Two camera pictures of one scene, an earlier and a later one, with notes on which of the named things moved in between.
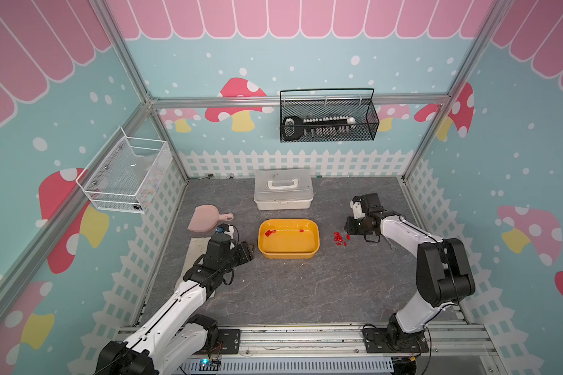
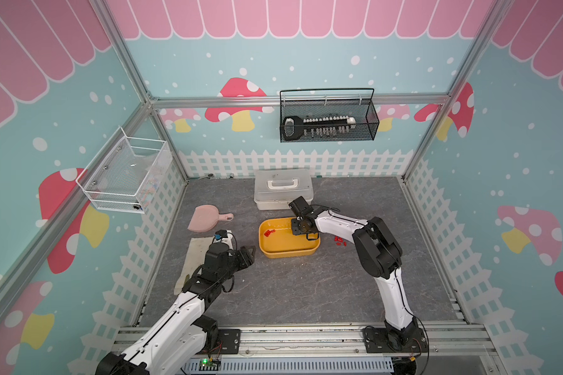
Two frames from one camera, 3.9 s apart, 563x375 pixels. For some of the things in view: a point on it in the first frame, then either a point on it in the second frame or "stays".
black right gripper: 349,229 → 293,223
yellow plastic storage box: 288,238 stays
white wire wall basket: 127,172 stays
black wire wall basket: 328,115 stays
